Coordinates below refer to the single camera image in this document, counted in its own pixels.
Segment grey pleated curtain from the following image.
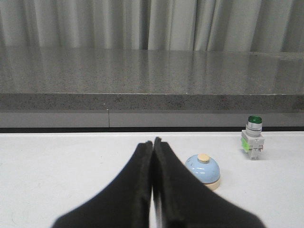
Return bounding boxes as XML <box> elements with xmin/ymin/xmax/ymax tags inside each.
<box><xmin>0</xmin><ymin>0</ymin><xmax>304</xmax><ymax>52</ymax></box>

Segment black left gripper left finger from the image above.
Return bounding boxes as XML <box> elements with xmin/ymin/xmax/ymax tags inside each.
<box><xmin>53</xmin><ymin>141</ymin><xmax>152</xmax><ymax>228</ymax></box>

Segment grey stone counter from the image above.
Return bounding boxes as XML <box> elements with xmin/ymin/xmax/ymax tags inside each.
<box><xmin>0</xmin><ymin>46</ymin><xmax>304</xmax><ymax>128</ymax></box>

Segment green pushbutton switch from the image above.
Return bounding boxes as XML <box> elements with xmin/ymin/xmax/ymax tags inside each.
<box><xmin>241</xmin><ymin>115</ymin><xmax>265</xmax><ymax>160</ymax></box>

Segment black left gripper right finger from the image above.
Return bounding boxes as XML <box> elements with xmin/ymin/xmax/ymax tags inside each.
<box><xmin>152</xmin><ymin>137</ymin><xmax>265</xmax><ymax>228</ymax></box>

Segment blue and cream desk bell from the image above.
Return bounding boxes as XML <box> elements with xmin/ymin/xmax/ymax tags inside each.
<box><xmin>185</xmin><ymin>153</ymin><xmax>220</xmax><ymax>190</ymax></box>

